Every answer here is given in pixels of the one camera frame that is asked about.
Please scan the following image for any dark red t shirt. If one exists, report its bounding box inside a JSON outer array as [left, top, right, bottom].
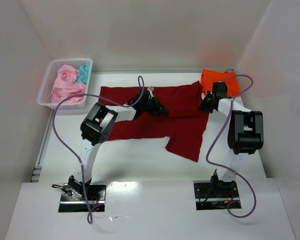
[[108, 81, 209, 162]]

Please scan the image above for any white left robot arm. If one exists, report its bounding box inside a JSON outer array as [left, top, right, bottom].
[[68, 87, 169, 199]]

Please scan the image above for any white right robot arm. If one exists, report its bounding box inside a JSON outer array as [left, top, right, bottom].
[[199, 82, 264, 197]]

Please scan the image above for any orange folded t shirt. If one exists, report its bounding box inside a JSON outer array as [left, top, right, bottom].
[[200, 69, 241, 97]]

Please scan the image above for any teal t shirt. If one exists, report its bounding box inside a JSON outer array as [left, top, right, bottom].
[[76, 65, 90, 85]]

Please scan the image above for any pink t shirt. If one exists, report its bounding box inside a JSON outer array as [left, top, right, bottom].
[[51, 64, 86, 104]]

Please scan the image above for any white plastic laundry basket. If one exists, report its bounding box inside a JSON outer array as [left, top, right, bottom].
[[37, 58, 93, 109]]

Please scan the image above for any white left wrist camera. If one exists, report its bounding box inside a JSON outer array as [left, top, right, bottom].
[[147, 86, 155, 99]]

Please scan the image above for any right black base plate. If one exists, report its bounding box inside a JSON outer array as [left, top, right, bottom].
[[193, 181, 242, 211]]

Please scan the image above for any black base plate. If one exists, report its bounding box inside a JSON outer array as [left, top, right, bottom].
[[58, 183, 106, 213], [193, 181, 242, 211]]

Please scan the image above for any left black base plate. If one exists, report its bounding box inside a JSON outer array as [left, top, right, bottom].
[[58, 183, 106, 213]]

